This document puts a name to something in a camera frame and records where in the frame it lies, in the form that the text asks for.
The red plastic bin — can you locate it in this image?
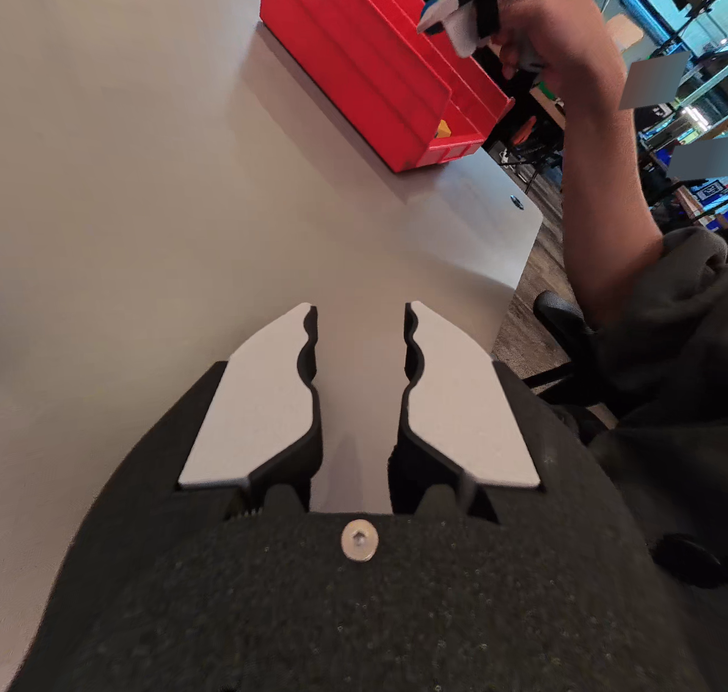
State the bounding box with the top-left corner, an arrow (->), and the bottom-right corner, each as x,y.
260,0 -> 515,174

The person's right hand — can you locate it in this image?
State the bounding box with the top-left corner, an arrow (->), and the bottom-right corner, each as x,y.
490,0 -> 629,107

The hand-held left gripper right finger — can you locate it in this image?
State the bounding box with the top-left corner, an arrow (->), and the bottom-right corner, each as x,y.
391,301 -> 542,490

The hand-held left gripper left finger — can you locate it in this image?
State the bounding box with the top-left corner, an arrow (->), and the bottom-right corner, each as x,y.
179,302 -> 325,490

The person's right forearm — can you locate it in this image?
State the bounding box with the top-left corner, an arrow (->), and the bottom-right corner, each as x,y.
560,78 -> 666,329

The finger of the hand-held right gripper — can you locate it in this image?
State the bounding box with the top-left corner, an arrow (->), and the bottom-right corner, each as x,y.
446,10 -> 507,61
417,0 -> 479,36

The person's black chair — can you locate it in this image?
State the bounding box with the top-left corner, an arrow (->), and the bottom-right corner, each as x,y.
526,290 -> 621,414

